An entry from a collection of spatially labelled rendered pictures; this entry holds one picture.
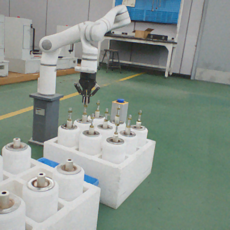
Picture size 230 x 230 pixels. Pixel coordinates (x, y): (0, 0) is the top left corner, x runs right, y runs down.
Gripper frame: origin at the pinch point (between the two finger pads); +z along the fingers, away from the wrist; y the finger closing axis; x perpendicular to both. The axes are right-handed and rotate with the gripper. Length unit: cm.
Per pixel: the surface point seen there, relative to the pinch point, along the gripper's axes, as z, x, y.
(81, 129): 12.9, 4.9, -0.3
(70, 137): 13.7, 15.7, 1.3
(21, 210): 11, 71, -7
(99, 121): 11.4, -7.0, -5.9
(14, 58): 10, -214, 166
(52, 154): 21.8, 18.3, 7.9
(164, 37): -42, -457, -25
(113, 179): 22.9, 27.4, -21.3
